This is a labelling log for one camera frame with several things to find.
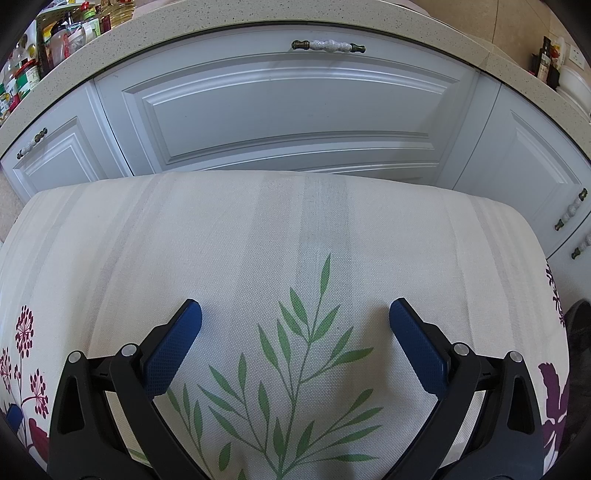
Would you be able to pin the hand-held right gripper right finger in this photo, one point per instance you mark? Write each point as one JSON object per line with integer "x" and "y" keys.
{"x": 418, "y": 348}

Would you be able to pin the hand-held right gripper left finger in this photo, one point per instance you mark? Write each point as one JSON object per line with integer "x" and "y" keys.
{"x": 173, "y": 348}

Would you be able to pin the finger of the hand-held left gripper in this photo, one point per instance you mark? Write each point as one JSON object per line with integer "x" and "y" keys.
{"x": 14, "y": 417}

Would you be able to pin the black trash bin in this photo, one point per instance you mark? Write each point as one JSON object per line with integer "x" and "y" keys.
{"x": 579, "y": 337}

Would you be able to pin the floral tablecloth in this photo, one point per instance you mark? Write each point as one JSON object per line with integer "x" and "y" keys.
{"x": 277, "y": 230}

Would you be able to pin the small white cabinet door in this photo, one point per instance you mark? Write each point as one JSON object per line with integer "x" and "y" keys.
{"x": 60, "y": 161}

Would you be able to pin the wide white cabinet door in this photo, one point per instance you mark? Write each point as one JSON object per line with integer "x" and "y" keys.
{"x": 295, "y": 110}

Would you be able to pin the white lidded container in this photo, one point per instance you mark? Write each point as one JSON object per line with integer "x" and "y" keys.
{"x": 582, "y": 107}
{"x": 575, "y": 83}

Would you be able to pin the dark olive oil bottle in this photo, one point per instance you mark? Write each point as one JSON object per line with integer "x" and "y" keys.
{"x": 545, "y": 60}

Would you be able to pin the white plastic bag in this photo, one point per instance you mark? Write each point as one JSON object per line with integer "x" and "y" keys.
{"x": 558, "y": 53}

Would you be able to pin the cluster of condiment bottles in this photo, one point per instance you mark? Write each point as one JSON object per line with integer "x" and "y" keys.
{"x": 55, "y": 41}

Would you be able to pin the beige stone countertop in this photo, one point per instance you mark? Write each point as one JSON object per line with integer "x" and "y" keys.
{"x": 277, "y": 14}

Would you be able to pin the white wall socket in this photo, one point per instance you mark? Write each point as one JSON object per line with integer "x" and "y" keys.
{"x": 576, "y": 55}

